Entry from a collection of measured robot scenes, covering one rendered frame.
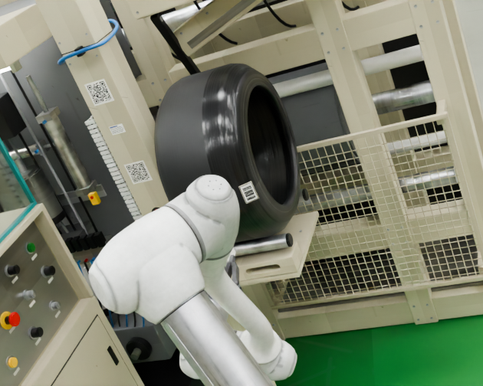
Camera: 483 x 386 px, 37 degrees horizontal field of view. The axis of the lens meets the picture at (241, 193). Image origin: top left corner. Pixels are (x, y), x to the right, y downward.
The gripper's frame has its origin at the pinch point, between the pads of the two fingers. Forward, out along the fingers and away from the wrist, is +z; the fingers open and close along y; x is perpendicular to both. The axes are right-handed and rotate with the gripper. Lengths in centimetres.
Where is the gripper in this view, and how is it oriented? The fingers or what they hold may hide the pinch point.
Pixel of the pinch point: (229, 256)
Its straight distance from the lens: 212.9
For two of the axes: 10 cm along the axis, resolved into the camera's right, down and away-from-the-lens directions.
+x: 3.9, 7.6, 5.2
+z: 2.0, -6.2, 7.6
